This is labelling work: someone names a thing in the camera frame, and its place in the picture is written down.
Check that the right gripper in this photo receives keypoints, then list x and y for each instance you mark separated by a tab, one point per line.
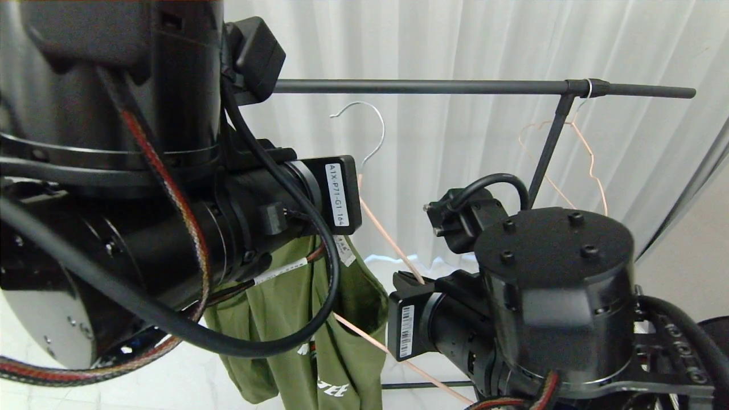
421	324

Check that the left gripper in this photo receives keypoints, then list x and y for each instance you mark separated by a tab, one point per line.
313	176

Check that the pink clothes hanger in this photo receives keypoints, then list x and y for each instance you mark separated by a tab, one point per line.
390	239
605	205

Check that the green printed t-shirt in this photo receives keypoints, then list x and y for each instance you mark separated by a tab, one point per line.
273	319

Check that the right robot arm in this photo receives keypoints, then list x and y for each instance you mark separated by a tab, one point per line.
552	273

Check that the black clothes rack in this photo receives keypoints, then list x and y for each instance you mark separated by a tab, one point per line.
455	86

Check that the white curtain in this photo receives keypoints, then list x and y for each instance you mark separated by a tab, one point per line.
455	148

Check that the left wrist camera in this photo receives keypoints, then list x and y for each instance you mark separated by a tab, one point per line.
259	57

